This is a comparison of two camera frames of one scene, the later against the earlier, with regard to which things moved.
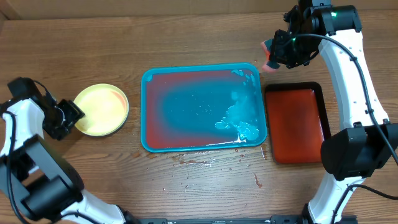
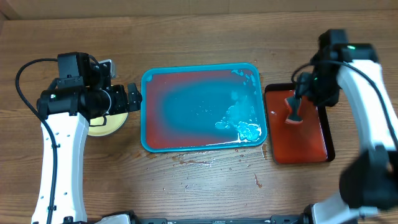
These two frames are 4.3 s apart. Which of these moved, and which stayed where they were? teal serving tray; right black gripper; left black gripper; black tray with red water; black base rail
Moved: left black gripper; right black gripper
Stayed: black tray with red water; teal serving tray; black base rail
